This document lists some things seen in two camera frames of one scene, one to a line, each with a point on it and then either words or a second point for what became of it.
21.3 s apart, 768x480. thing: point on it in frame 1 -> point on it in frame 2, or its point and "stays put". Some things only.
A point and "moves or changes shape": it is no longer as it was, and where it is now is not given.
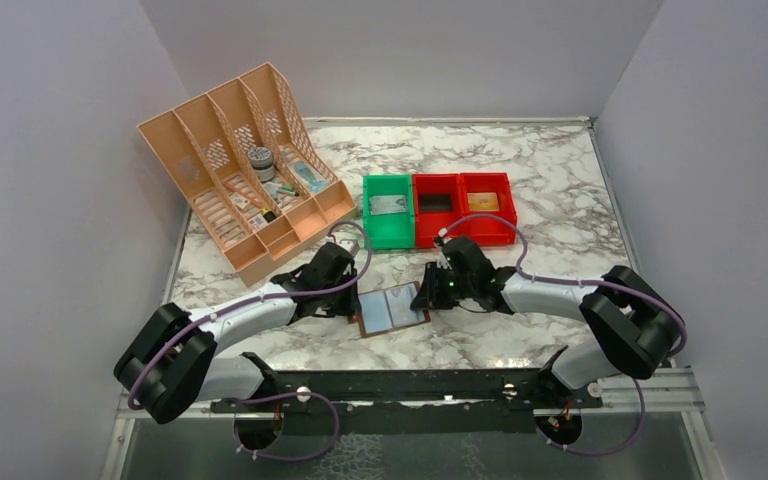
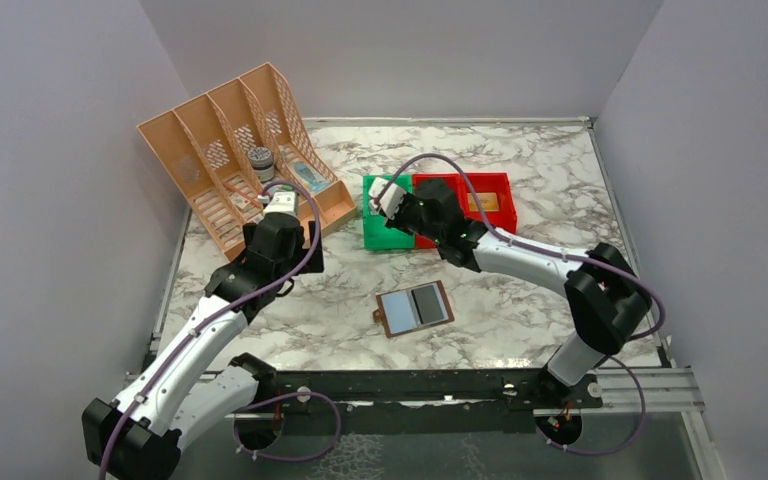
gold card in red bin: (483, 201) stays put
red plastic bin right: (488, 211) stays put
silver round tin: (261, 159) stays put
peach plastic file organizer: (248, 159) stays put
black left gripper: (349, 307) -> (316, 265)
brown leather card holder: (385, 310) moves or changes shape
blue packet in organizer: (314, 181) stays put
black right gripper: (429, 296) -> (397, 222)
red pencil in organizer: (242, 192) stays put
